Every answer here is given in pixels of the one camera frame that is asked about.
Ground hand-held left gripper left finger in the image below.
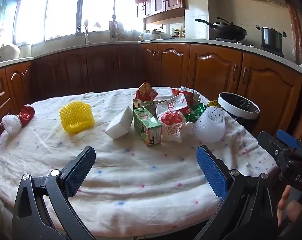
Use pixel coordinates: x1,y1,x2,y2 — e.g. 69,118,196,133
12,146,96,240

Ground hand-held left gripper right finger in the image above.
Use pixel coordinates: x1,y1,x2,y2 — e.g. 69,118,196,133
196,145,278,240

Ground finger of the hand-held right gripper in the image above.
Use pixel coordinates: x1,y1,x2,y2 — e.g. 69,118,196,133
276,129,302,157
257,131,286,167

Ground black trash can white rim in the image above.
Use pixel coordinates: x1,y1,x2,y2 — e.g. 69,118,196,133
218,92,260,134

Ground white paper box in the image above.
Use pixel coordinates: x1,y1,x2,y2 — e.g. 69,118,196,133
105,106,134,140

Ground person's right hand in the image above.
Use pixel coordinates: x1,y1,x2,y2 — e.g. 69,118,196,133
277,185,302,228

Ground large white foam fruit net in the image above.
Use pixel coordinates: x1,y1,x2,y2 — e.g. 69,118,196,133
193,106,226,143

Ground white dotted tablecloth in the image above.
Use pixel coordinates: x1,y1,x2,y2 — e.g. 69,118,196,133
0,87,278,239

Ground yellow spiky plastic pad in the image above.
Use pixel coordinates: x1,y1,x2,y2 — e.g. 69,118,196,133
59,101,95,134

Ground white plastic bag red print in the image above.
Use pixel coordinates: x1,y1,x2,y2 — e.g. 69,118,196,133
158,110,194,143

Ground green foil wrapper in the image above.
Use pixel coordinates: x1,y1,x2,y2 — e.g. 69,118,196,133
184,102,207,122

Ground yellow foil wrapper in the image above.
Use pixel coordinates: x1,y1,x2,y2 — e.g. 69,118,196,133
207,100,224,110

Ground red and white carton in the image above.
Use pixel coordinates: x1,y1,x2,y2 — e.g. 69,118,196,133
155,91,194,118

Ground green drink carton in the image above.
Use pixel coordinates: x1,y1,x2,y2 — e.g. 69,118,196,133
133,107,163,147

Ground red foil wrapper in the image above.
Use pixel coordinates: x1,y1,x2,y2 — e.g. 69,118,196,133
18,104,36,127

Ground small white foam fruit net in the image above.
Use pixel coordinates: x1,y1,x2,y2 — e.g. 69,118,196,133
1,114,23,133

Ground wooden lower kitchen cabinets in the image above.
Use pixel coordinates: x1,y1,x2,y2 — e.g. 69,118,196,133
0,42,302,145

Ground olive paper carton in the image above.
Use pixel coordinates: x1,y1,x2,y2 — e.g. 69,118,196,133
133,98,166,110

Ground gas stove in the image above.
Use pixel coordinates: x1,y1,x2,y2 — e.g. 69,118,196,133
216,37,284,57

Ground steel cooking pot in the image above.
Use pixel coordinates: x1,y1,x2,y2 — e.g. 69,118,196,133
256,25,287,52

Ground red snack box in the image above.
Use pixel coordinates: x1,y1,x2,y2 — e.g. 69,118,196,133
135,81,159,100

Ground white canister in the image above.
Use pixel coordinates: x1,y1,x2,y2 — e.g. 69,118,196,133
19,44,32,58

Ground chrome sink faucet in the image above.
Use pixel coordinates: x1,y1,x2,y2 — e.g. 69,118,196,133
76,24,89,45

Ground white rice cooker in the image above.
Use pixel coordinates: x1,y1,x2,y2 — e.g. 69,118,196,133
0,45,20,62

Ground knife rack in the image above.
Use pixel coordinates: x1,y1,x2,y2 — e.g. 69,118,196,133
108,20,124,39

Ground kitchen window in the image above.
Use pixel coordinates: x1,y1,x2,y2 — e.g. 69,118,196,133
15,0,143,46

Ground black wok with handle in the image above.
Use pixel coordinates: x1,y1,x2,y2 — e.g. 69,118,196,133
194,17,247,40

